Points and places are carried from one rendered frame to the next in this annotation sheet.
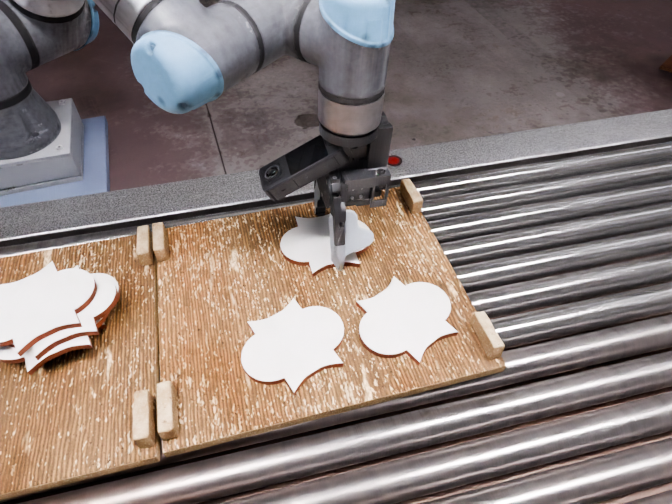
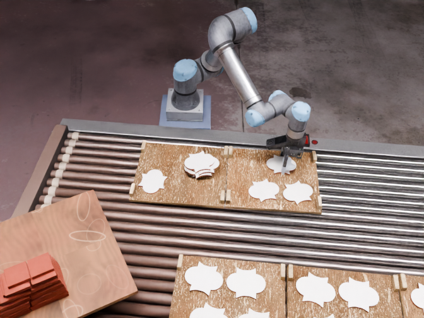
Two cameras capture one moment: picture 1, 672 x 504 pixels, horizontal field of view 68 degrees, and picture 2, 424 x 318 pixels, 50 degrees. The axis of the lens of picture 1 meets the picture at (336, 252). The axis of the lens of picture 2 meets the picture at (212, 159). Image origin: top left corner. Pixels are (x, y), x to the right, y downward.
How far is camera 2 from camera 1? 1.40 m
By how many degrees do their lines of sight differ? 12
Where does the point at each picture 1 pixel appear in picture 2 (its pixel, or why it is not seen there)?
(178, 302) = (233, 171)
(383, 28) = (305, 118)
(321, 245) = (279, 165)
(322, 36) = (290, 115)
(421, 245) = (311, 173)
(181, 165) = (219, 103)
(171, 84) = (253, 122)
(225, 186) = (252, 137)
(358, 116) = (296, 134)
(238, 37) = (270, 113)
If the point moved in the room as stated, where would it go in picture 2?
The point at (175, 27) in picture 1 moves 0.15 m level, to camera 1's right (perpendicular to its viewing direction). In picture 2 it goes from (257, 110) to (294, 118)
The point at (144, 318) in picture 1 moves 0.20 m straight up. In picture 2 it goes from (223, 173) to (225, 142)
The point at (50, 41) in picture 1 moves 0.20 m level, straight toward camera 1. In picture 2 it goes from (207, 76) to (216, 101)
